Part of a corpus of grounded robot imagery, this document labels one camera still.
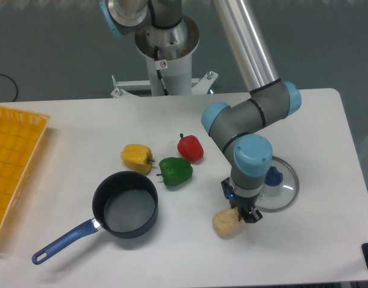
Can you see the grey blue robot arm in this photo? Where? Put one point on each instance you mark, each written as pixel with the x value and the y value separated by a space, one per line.
pixel 233 129

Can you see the green bell pepper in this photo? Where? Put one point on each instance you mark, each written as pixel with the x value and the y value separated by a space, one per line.
pixel 175 171

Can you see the yellow plastic basket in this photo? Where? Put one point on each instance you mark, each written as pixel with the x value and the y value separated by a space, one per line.
pixel 21 133

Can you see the yellow bell pepper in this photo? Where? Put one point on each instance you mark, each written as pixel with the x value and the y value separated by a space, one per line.
pixel 138 158

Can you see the beige bread loaf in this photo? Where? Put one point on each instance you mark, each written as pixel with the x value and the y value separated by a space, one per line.
pixel 226 221

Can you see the black saucepan blue handle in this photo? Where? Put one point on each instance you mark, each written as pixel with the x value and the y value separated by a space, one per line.
pixel 125 204

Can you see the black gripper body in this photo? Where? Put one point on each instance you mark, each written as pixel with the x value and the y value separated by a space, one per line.
pixel 237 196

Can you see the red bell pepper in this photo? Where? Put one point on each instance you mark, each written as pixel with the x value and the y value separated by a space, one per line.
pixel 190 148

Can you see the glass pot lid blue knob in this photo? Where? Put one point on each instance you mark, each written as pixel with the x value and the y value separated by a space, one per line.
pixel 280 188

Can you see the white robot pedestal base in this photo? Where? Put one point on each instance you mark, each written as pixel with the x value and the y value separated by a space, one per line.
pixel 168 55

